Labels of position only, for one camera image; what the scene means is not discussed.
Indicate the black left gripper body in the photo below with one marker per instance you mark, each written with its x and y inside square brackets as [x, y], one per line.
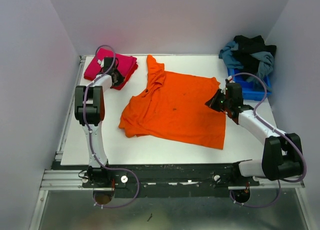
[119, 77]

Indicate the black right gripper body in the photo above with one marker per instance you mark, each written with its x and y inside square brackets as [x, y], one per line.
[228, 103]

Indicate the orange t-shirt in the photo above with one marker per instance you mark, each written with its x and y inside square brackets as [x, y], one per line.
[172, 107]

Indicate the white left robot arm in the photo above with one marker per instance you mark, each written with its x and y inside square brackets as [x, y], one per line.
[89, 109]

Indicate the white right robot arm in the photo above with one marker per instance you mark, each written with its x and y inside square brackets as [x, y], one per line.
[282, 157]

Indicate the folded red t-shirt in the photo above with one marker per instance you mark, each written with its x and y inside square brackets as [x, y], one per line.
[126, 70]

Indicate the blue plastic bin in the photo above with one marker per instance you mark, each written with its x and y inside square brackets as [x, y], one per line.
[250, 90]

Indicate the grey-blue crumpled t-shirt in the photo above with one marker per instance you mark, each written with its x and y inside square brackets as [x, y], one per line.
[226, 55]

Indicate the black crumpled t-shirt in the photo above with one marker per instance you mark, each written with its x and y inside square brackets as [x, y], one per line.
[256, 57]

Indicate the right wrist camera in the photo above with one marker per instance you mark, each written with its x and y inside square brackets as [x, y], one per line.
[229, 79]

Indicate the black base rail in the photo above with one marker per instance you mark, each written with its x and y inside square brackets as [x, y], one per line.
[229, 171]

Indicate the aluminium frame rail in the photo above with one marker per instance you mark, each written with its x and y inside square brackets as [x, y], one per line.
[74, 180]

